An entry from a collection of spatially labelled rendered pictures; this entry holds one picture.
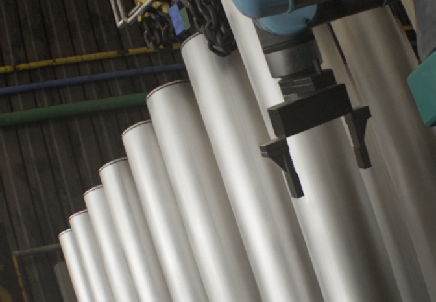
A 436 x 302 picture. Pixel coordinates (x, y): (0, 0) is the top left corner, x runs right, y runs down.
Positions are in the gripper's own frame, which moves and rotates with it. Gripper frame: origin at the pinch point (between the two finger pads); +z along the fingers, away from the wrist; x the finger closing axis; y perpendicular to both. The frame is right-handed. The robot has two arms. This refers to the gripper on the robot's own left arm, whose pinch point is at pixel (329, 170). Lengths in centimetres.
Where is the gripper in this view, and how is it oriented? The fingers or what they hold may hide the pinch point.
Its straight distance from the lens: 132.2
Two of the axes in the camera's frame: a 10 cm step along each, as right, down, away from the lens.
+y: -2.9, -0.4, 9.6
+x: -9.0, 3.4, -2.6
